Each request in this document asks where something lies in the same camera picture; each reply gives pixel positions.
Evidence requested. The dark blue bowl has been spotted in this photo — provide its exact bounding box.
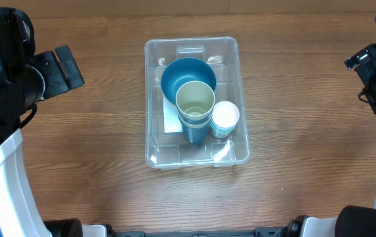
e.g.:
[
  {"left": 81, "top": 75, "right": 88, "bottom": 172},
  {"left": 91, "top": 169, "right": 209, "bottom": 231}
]
[{"left": 161, "top": 57, "right": 217, "bottom": 107}]

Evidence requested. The beige tall cup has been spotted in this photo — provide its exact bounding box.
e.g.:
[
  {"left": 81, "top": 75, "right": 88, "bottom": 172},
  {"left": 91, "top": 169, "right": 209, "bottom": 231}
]
[
  {"left": 178, "top": 115, "right": 211, "bottom": 129},
  {"left": 176, "top": 81, "right": 215, "bottom": 120}
]

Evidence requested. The dark blue tall cup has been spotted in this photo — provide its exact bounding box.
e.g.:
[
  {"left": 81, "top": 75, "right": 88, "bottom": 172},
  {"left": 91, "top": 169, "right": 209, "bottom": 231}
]
[{"left": 182, "top": 121, "right": 211, "bottom": 144}]

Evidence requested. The pink small cup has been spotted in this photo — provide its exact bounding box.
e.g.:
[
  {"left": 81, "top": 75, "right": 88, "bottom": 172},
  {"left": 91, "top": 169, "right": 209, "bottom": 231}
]
[{"left": 212, "top": 101, "right": 240, "bottom": 128}]

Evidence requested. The light blue small cup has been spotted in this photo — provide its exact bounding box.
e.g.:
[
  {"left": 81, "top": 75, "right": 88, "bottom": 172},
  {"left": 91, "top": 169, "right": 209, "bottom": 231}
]
[{"left": 211, "top": 120, "right": 236, "bottom": 133}]

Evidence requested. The mint green small cup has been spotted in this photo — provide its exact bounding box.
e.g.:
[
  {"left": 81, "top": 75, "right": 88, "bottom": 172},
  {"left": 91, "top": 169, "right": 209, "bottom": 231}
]
[{"left": 211, "top": 127, "right": 234, "bottom": 139}]

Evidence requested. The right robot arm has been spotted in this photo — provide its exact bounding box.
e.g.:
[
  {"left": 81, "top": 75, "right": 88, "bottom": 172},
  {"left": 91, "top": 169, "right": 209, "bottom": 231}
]
[{"left": 274, "top": 43, "right": 376, "bottom": 236}]

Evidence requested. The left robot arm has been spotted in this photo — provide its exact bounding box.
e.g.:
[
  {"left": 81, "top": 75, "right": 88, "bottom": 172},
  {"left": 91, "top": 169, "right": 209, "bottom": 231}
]
[{"left": 0, "top": 7, "right": 84, "bottom": 236}]

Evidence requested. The white label in container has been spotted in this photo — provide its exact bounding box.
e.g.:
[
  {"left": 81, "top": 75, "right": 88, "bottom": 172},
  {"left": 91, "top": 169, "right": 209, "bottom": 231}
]
[{"left": 163, "top": 97, "right": 182, "bottom": 134}]

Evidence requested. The clear plastic storage container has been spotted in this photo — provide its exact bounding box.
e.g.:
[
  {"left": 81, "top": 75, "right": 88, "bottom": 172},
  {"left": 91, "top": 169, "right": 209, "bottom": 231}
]
[{"left": 144, "top": 37, "right": 250, "bottom": 169}]

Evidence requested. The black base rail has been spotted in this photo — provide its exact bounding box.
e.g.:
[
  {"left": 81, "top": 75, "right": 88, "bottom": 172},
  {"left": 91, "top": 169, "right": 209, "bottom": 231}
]
[{"left": 107, "top": 227, "right": 286, "bottom": 237}]

